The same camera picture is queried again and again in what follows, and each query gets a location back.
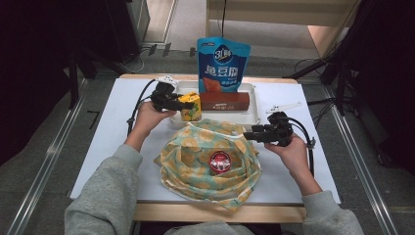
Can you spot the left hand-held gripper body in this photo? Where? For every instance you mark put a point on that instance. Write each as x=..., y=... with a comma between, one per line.
x=163, y=96

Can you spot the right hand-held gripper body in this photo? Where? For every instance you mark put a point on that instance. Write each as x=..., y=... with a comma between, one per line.
x=280, y=130

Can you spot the yellow drink carton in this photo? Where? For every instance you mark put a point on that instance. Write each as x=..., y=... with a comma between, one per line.
x=192, y=112

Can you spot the white plastic tray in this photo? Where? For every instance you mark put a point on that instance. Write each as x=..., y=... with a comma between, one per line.
x=254, y=114

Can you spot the brown box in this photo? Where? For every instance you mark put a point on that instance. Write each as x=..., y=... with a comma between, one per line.
x=225, y=101

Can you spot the blue snack pouch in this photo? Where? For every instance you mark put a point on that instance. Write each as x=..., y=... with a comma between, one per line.
x=221, y=62

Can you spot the person's left hand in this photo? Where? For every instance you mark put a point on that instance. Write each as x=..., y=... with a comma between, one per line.
x=148, y=119

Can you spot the person's right hand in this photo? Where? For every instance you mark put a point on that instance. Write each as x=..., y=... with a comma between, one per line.
x=292, y=156

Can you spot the black floor tape strip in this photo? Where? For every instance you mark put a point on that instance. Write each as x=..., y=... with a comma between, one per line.
x=166, y=49
x=152, y=49
x=192, y=52

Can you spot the white table board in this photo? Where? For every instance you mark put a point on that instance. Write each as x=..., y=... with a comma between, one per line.
x=114, y=130

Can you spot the black corner tape mark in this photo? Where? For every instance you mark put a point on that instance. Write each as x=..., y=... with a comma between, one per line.
x=95, y=117

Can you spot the black metal stand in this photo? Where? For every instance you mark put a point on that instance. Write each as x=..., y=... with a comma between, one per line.
x=73, y=81
x=341, y=88

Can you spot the dark cabinet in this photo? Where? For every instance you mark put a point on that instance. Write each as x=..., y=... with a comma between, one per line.
x=127, y=29

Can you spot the person's grey sweater torso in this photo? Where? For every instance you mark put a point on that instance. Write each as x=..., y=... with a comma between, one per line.
x=208, y=229

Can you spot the light wooden bench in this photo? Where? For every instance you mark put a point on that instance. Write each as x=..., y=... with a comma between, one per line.
x=277, y=13

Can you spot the metal floor rail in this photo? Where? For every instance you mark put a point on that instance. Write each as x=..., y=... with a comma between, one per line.
x=355, y=153
x=45, y=160

